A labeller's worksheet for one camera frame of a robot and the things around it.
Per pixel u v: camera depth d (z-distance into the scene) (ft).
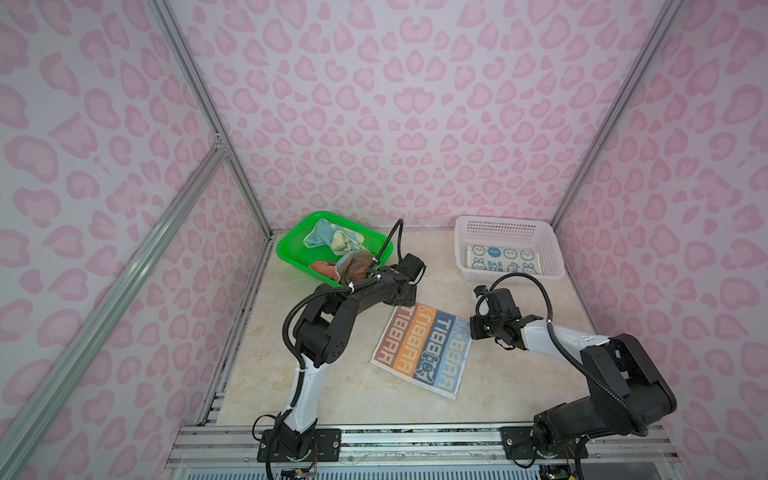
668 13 2.28
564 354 1.59
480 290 2.77
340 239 3.54
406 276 2.60
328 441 2.44
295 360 1.79
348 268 3.21
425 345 2.95
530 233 3.63
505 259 3.58
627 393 1.43
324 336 1.78
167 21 2.28
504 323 2.31
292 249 3.57
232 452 2.42
